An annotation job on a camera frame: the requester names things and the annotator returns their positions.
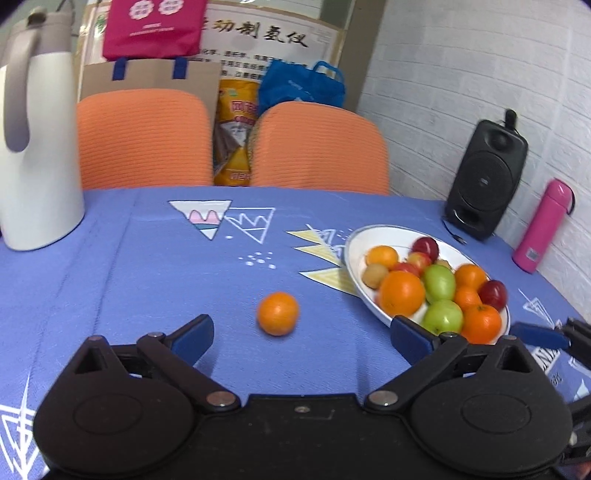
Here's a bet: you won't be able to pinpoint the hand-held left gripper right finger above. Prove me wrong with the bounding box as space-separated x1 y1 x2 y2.
365 316 543 413

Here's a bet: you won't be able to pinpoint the yellow plastic bag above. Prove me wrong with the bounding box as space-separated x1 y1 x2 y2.
212 78 262 188

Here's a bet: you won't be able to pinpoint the blue fabric bag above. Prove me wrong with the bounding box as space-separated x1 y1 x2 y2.
257 60 347 118

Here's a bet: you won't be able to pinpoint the white wall poster black lettering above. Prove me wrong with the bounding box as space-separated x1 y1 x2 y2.
194 2 347 93

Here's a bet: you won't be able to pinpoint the black speaker cable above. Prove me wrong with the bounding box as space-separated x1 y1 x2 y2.
442 217 467 245

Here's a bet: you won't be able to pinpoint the black speaker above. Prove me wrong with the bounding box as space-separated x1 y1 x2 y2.
444 119 529 241

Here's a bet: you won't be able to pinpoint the pink bottle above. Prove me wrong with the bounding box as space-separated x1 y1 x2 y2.
512 179 576 274

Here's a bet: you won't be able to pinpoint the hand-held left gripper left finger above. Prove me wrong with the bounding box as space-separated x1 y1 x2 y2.
55 314 242 413

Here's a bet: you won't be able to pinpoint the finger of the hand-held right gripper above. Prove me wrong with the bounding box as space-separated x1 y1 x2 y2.
558 392 591 467
510 318 591 370

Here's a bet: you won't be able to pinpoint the small tangerine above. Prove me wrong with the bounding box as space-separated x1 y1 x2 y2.
453 285 483 312

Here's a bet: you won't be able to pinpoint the blue printed tablecloth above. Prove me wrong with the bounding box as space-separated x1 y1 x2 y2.
0 186 591 480

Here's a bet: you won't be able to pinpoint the red yellow nectarine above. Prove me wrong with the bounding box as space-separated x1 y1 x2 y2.
406 250 433 273

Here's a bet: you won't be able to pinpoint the magenta fabric bag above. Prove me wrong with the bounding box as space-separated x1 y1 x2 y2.
102 0 208 60

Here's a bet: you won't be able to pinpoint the dark red plum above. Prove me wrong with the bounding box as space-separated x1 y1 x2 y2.
478 280 509 311

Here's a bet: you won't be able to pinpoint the round green apple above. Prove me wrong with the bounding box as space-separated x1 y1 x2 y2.
421 299 464 336

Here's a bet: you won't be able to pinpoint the brown paper bag blue handles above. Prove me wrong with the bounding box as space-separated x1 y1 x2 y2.
79 56 223 139

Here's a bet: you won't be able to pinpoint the white thermos jug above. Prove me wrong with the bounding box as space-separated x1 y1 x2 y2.
0 7 86 252

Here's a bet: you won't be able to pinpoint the tangerine with stem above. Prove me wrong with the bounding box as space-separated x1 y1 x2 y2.
461 304 502 345

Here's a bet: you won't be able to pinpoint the dark red apple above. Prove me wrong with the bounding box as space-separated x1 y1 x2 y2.
412 236 440 263

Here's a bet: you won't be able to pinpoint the large orange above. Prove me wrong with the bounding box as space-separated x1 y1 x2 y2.
379 270 426 318

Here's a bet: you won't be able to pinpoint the white plate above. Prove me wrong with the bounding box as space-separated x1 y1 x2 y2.
344 224 511 344

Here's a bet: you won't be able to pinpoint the orange chair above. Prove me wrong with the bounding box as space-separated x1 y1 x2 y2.
252 102 391 195
76 89 214 191

